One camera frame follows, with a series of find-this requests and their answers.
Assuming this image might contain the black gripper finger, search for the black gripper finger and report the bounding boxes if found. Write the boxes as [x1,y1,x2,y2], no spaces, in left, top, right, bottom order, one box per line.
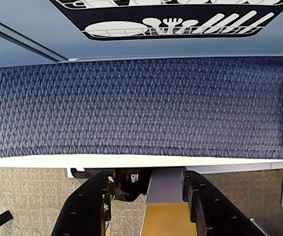
[182,170,270,236]
[51,170,115,236]

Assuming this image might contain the black robot base clamp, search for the black robot base clamp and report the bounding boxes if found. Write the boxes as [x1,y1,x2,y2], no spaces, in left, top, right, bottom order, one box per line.
[111,168,152,203]

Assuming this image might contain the blue woven mat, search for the blue woven mat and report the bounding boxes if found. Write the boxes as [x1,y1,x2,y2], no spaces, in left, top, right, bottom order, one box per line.
[0,56,283,161]

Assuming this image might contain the blue toy kitchen cabinet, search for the blue toy kitchen cabinet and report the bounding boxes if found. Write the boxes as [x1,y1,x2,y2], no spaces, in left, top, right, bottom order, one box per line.
[0,0,283,69]

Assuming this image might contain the black dishwasher print panel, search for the black dishwasher print panel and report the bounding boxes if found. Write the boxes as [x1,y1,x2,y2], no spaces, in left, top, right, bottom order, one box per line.
[49,0,283,41]

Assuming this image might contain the white clamp bracket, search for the white clamp bracket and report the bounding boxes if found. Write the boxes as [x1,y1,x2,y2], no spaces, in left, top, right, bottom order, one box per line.
[65,167,86,179]

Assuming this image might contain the gray and yellow post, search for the gray and yellow post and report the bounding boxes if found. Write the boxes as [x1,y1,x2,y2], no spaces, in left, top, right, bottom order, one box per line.
[139,169,199,236]

